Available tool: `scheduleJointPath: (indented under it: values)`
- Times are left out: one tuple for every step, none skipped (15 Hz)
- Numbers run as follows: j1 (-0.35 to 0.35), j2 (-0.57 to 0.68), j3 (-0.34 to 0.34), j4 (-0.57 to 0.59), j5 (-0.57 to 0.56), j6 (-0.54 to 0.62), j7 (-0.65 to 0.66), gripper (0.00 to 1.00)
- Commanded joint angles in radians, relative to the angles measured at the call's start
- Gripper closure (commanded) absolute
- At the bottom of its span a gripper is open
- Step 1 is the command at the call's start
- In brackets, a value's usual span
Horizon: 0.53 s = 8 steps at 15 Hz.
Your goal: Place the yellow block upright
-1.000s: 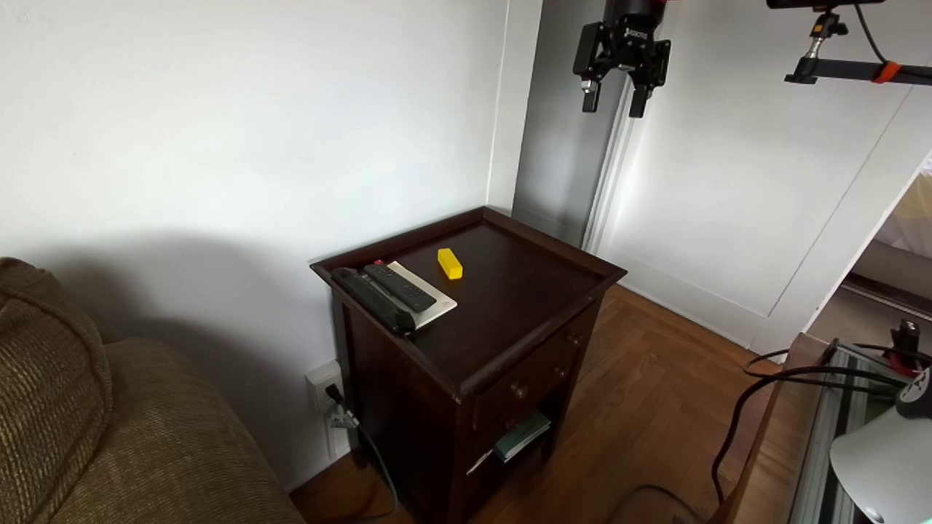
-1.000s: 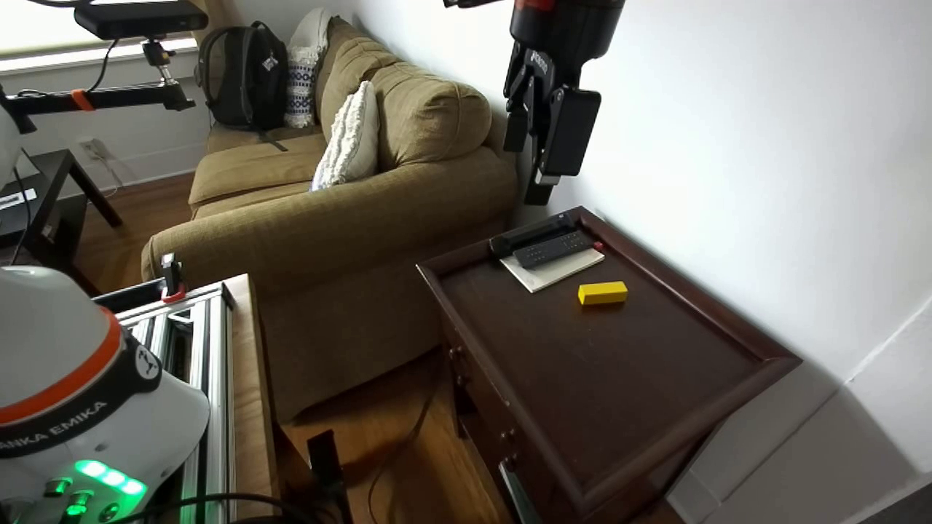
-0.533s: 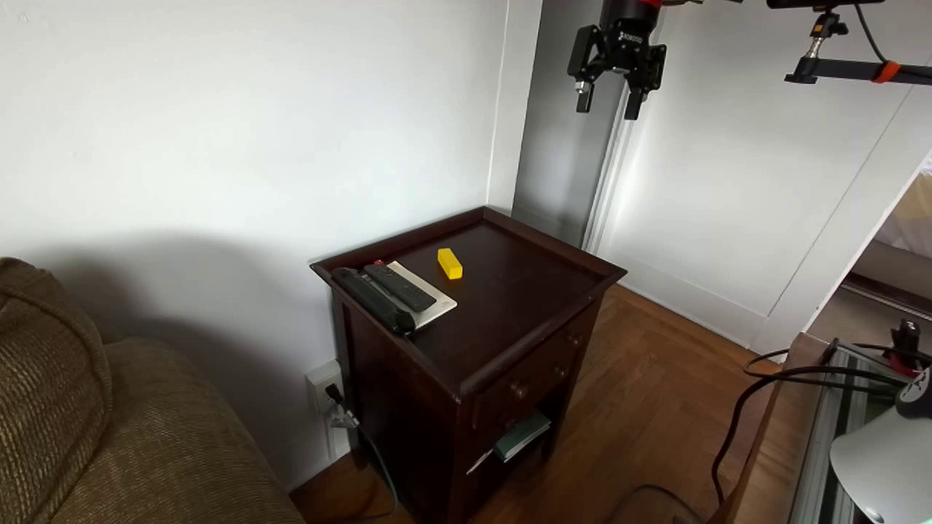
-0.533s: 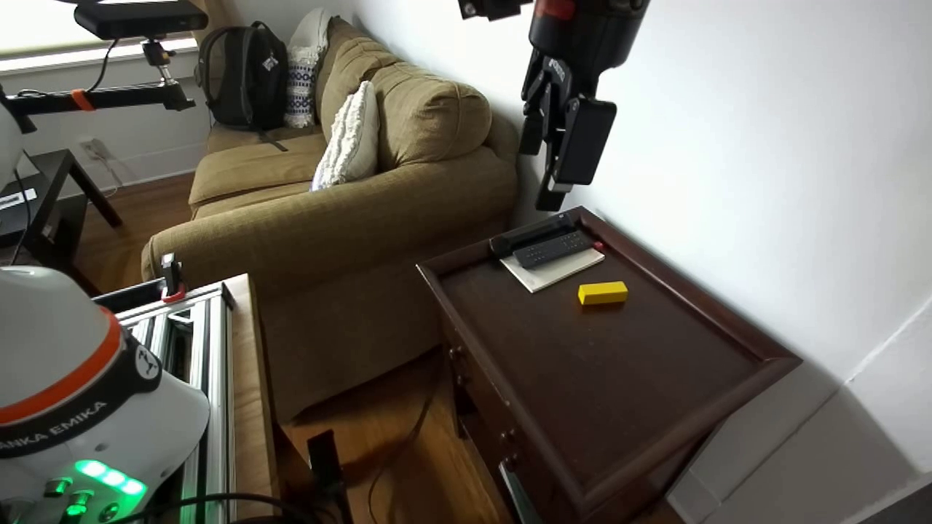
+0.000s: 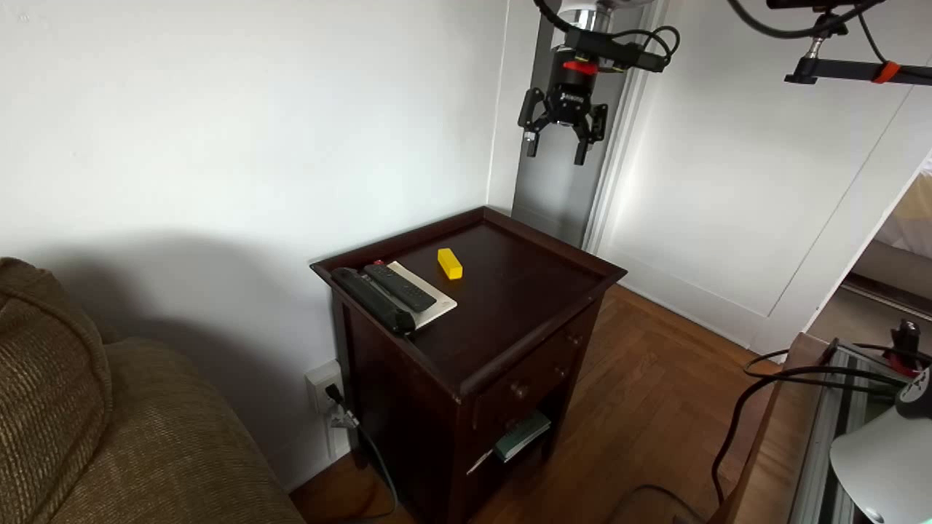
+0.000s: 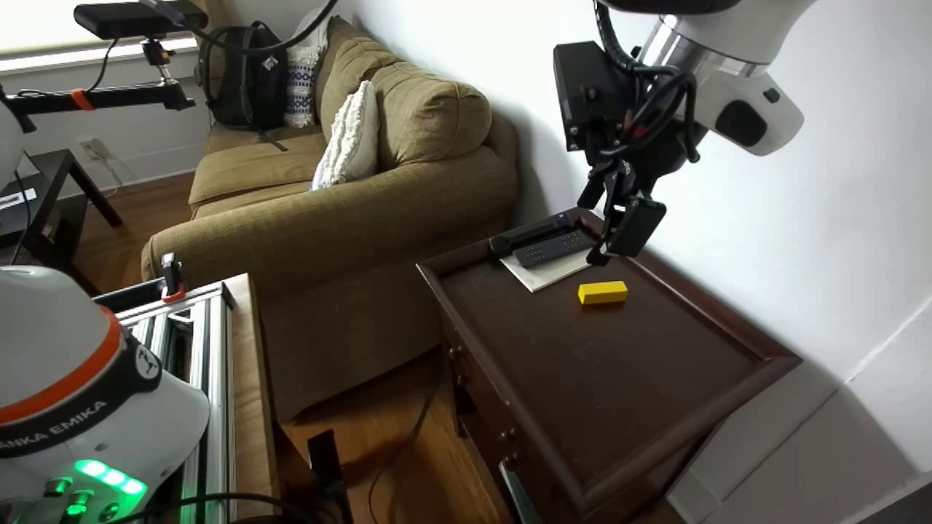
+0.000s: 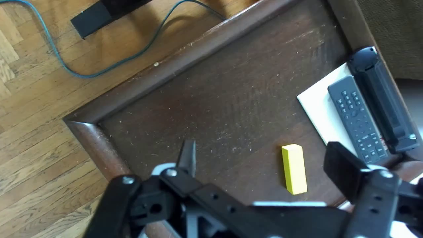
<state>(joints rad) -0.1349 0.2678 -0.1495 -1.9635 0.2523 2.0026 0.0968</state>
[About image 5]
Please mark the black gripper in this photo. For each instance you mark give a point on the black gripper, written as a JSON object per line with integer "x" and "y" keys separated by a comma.
{"x": 572, "y": 96}

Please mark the yellow rectangular block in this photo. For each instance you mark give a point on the yellow rectangular block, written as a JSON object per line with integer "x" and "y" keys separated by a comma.
{"x": 450, "y": 263}

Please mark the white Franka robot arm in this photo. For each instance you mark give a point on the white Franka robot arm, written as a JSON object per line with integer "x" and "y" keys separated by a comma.
{"x": 582, "y": 12}

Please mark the white closet door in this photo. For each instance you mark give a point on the white closet door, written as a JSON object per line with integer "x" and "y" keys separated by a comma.
{"x": 757, "y": 176}

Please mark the white paper notepad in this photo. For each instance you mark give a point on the white paper notepad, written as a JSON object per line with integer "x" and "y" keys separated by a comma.
{"x": 435, "y": 292}

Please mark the dark wooden side table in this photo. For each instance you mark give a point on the dark wooden side table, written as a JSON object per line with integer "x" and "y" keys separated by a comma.
{"x": 483, "y": 338}

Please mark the wide black remote control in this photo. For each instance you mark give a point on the wide black remote control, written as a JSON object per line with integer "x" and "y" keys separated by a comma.
{"x": 399, "y": 288}

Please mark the long slim black remote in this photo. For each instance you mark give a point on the long slim black remote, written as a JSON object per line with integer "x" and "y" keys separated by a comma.
{"x": 374, "y": 304}

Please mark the book in table shelf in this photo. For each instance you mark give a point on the book in table shelf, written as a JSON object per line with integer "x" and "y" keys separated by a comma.
{"x": 520, "y": 438}

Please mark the wooden board under stand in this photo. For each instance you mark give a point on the wooden board under stand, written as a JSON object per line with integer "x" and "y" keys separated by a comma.
{"x": 773, "y": 438}

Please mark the black red clamp knob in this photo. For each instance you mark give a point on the black red clamp knob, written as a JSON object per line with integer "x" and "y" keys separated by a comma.
{"x": 906, "y": 338}

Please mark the olive brown fabric sofa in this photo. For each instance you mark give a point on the olive brown fabric sofa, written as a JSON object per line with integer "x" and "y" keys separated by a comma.
{"x": 96, "y": 438}

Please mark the white wall outlet with plugs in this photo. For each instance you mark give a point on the white wall outlet with plugs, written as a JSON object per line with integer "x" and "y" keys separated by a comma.
{"x": 333, "y": 403}

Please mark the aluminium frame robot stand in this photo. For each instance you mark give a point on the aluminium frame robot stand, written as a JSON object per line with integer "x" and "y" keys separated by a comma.
{"x": 826, "y": 438}

